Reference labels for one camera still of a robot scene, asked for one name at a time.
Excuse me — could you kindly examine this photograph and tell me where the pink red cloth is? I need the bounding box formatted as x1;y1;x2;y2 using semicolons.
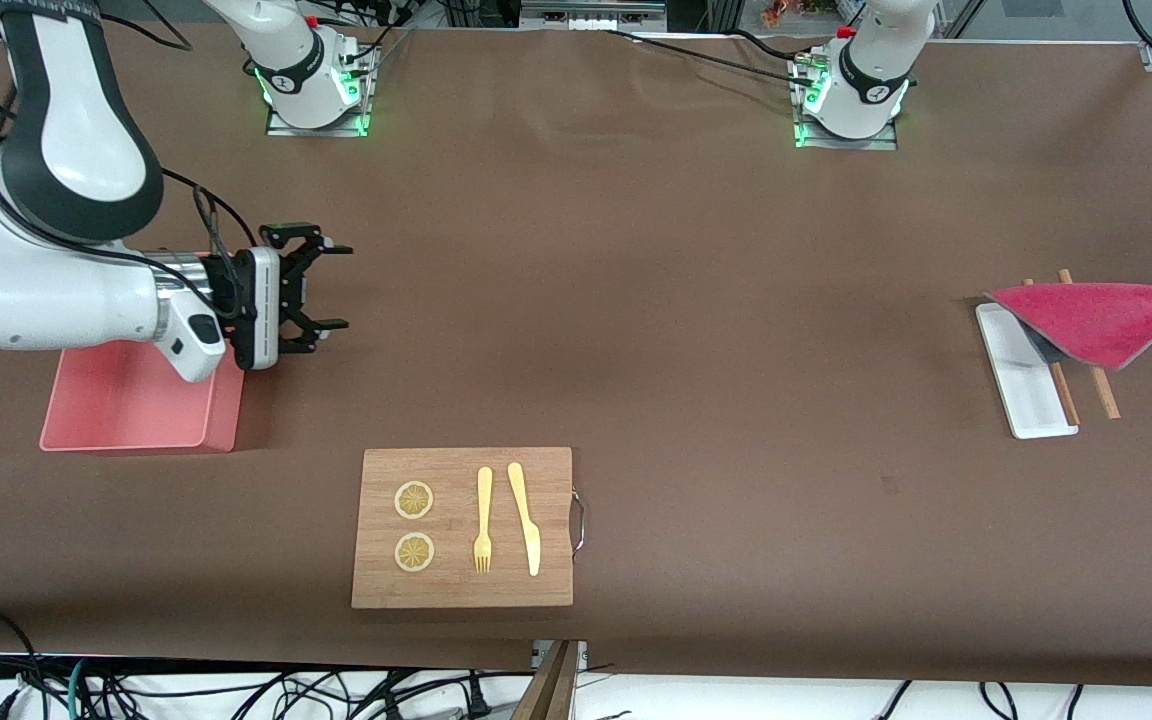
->
984;282;1152;373

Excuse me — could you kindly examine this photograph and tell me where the pink plastic bin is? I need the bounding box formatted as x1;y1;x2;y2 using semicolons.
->
39;338;246;454

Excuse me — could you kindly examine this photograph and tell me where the white rectangular tray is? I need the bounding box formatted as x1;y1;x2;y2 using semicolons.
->
975;303;1080;440

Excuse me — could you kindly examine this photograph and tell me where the wooden cutting board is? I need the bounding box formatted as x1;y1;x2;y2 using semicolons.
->
351;447;575;610

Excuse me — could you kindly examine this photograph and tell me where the yellow plastic fork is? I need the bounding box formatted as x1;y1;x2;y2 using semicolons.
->
473;466;495;575

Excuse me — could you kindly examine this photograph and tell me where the yellow plastic knife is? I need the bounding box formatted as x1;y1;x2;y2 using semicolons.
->
507;461;543;578

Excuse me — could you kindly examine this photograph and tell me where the wooden beam below table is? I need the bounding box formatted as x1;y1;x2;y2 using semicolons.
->
510;640;582;720

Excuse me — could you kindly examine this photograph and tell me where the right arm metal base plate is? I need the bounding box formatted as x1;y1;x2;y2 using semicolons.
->
265;42;377;139

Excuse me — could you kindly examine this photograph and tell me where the teal floor cable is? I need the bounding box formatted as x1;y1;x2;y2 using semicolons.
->
64;657;97;720

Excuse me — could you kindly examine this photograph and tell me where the metal table edge bracket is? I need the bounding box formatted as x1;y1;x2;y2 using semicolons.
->
532;640;590;673

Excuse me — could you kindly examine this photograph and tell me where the black cable across table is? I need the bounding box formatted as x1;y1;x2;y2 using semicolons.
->
604;27;822;83

